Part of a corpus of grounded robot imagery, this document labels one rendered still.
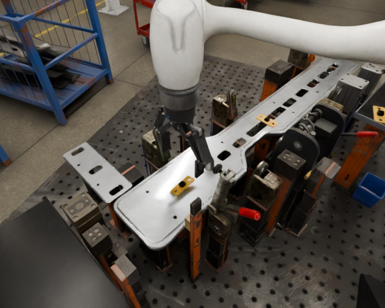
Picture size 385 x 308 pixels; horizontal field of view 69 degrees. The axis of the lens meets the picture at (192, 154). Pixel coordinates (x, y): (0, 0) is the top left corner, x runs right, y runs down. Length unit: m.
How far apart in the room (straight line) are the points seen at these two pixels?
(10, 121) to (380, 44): 2.95
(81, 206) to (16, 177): 1.77
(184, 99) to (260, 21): 0.24
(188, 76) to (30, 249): 0.60
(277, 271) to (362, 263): 0.32
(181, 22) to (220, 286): 0.86
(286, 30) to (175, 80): 0.27
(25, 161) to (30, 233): 1.81
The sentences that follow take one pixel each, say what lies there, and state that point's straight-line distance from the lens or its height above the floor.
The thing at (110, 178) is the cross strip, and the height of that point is 1.00.
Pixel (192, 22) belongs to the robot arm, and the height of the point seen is 1.53.
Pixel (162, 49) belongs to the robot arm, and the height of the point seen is 1.49.
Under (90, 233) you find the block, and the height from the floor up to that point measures 1.08.
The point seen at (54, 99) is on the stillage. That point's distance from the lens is 2.74.
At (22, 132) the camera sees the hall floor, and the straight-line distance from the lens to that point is 2.99.
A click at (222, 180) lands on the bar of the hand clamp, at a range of 0.67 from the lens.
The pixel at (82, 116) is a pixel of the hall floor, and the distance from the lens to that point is 2.93.
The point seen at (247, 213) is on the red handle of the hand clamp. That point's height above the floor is 1.14.
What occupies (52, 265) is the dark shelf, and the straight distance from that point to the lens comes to 0.83.
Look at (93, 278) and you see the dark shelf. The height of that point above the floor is 1.03.
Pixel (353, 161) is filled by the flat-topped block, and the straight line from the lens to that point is 1.33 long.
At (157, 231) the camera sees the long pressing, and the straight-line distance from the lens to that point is 0.83.
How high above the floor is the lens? 1.73
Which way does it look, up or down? 47 degrees down
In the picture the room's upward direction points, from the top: straight up
